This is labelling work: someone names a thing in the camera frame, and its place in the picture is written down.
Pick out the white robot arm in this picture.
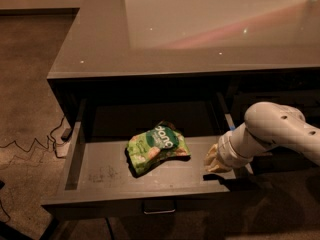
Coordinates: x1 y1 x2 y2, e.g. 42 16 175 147
204 102 320 173

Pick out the green snack bag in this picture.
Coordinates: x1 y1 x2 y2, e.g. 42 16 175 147
125 121 191 178

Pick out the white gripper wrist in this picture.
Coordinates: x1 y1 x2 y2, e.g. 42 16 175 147
204 123 272 173

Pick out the dark drawer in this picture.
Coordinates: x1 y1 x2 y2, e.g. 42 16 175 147
228 70 320 127
42 100 262 220

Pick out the grey cabinet with glossy top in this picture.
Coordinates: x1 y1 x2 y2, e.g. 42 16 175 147
46 0 320 185

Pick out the thin tangled black wire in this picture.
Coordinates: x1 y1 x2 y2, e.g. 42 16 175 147
0 116 73 161

